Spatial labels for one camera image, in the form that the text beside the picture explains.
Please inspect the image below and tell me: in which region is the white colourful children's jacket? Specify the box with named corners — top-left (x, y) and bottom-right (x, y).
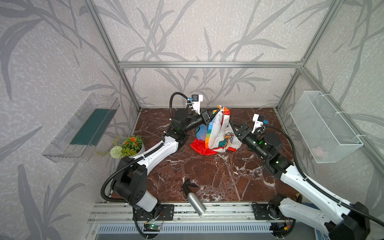
top-left (190, 106), bottom-right (242, 156)

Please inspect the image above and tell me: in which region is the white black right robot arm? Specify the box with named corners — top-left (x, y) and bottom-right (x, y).
top-left (230, 122), bottom-right (371, 240)

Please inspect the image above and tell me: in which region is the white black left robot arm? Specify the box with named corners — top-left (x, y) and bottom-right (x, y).
top-left (101, 108), bottom-right (219, 219)

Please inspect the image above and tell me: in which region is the small potted flower plant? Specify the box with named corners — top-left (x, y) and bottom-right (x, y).
top-left (109, 135), bottom-right (144, 159)

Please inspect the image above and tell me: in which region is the silver spray bottle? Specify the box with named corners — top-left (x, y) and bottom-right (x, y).
top-left (182, 179), bottom-right (207, 217)

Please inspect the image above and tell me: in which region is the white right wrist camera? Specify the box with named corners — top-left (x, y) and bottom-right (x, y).
top-left (252, 114), bottom-right (269, 133)

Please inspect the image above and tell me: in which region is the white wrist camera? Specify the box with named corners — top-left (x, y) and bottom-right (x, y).
top-left (187, 94), bottom-right (203, 115)
top-left (252, 114), bottom-right (269, 133)

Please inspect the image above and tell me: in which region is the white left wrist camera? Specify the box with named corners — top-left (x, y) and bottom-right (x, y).
top-left (187, 94), bottom-right (203, 115)

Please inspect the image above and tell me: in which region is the white wire mesh basket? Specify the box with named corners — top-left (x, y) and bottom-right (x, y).
top-left (290, 91), bottom-right (364, 164)

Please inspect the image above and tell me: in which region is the clear plastic wall shelf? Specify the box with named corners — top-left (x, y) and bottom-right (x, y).
top-left (42, 94), bottom-right (120, 163)

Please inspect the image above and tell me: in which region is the aluminium frame profile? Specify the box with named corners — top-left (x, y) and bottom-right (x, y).
top-left (83, 0), bottom-right (384, 169)

